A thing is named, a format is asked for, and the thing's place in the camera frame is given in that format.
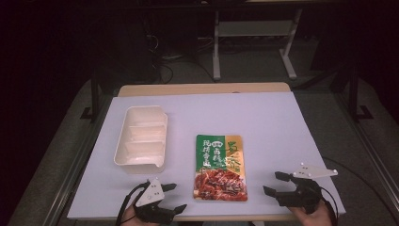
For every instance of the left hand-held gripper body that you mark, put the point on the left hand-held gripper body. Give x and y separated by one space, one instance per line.
150 194

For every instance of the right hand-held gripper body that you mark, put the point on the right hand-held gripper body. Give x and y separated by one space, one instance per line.
306 194

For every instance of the white compartment tray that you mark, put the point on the white compartment tray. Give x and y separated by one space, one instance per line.
141 150

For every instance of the green and red snack packet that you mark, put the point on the green and red snack packet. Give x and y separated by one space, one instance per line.
219 169

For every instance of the person's right hand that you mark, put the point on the person's right hand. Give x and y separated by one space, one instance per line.
316 219

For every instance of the person's left hand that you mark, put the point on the person's left hand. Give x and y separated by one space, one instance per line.
130 219

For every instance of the white table mat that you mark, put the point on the white table mat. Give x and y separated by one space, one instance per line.
269 125

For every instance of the black metal stand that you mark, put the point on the black metal stand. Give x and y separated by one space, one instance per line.
354 94
95 100

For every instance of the white metal table frame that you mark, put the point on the white metal table frame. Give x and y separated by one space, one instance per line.
251 28

